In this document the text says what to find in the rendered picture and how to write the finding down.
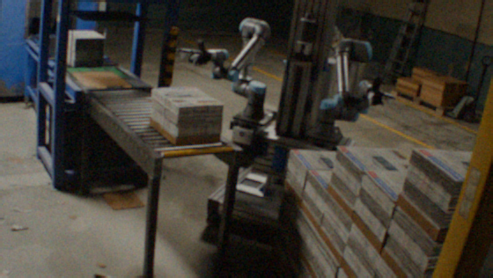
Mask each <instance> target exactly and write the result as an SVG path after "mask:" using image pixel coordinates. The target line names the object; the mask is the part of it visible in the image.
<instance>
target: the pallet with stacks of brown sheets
mask: <svg viewBox="0 0 493 278"><path fill-rule="evenodd" d="M467 88H468V83H465V82H462V81H460V80H458V79H455V78H452V77H444V75H443V74H439V73H437V72H435V71H431V70H429V69H418V68H415V67H414V69H413V73H412V77H411V78H410V77H398V81H397V86H396V88H393V87H392V92H391V94H392V95H393V96H394V97H395V98H397V99H400V100H403V101H405V102H407V103H409V104H412V105H416V106H420V107H421V108H424V109H425V110H428V111H430V112H433V113H435V114H437V115H440V116H445V112H446V111H451V112H452V111H453V110H454V109H455V107H456V106H458V104H459V103H460V102H461V100H462V99H464V97H466V95H467V93H466V91H467ZM401 92H402V94H401V95H402V96H403V95H409V96H410V97H413V98H414V101H413V102H411V101H410V100H407V99H404V98H401V97H400V93H401ZM423 101H424V102H425V103H428V104H430V105H433V106H436V107H437V111H434V110H433V109H429V108H426V107H424V106H422V103H423Z"/></svg>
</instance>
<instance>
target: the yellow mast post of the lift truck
mask: <svg viewBox="0 0 493 278"><path fill-rule="evenodd" d="M492 241H493V75H492V79H491V82H490V88H489V93H488V96H487V100H486V103H485V108H484V111H483V113H482V119H481V125H480V127H479V130H478V135H477V137H476V139H475V146H474V149H473V152H472V157H471V159H470V162H469V164H468V169H467V174H466V177H465V178H464V184H463V186H462V189H461V192H460V196H459V200H458V203H457V206H456V209H455V211H454V214H453V218H452V221H451V224H450V229H449V231H448V233H447V236H446V239H445V242H444V245H443V247H442V251H441V253H440V255H439V258H438V262H437V265H436V266H435V270H434V272H433V275H432V277H431V278H478V276H479V274H480V272H481V270H482V267H483V264H484V261H485V259H486V256H487V253H488V251H489V248H490V245H491V244H492Z"/></svg>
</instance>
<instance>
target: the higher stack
mask: <svg viewBox="0 0 493 278"><path fill-rule="evenodd" d="M471 157H472V152H462V151H458V152H455V151H453V150H450V151H447V150H435V149H412V152H411V156H410V160H409V161H408V162H409V164H408V169H407V174H406V177H405V182H404V185H403V190H402V191H401V193H400V194H401V195H402V196H403V197H404V198H405V199H406V200H407V201H408V202H410V203H411V205H412V206H413V207H415V209H417V210H418V212H419V213H421V214H422V215H423V216H424V217H425V218H426V219H427V220H429V222H430V223H432V225H434V226H435V227H436V228H437V229H438V230H449V229H450V224H451V221H452V218H453V214H454V211H455V209H456V206H457V203H458V200H459V196H460V192H461V189H462V186H463V184H464V178H465V177H466V174H467V169H468V164H469V162H470V159H471ZM395 209H396V210H395V211H394V215H393V217H392V218H393V219H392V221H391V224H390V227H389V231H388V233H389V234H388V236H389V238H388V239H387V241H386V245H385V247H384V248H385V249H386V250H387V252H388V253H389V254H390V255H391V258H393V259H394V261H395V262H396V263H397V264H398V266H399V267H400V268H401V270H403V271H404V274H406V275H407V276H408V278H431V277H432V275H433V272H434V270H435V266H436V265H437V262H438V258H439V255H440V253H441V251H442V247H443V245H444V242H445V241H440V242H436V241H434V240H433V239H432V238H431V237H430V235H429V234H426V232H425V231H424V230H423V229H422V228H421V227H420V225H418V224H416V222H415V221H414V220H413V219H412V218H411V217H409V216H408V214H407V213H405V212H404V210H403V209H402V208H401V207H396V208H395ZM377 269H378V271H377V272H376V277H375V278H398V277H397V276H396V275H395V274H394V272H393V271H392V270H391V268H390V267H389V266H388V265H387V264H386V263H385V261H384V260H383V259H379V263H378V266H377Z"/></svg>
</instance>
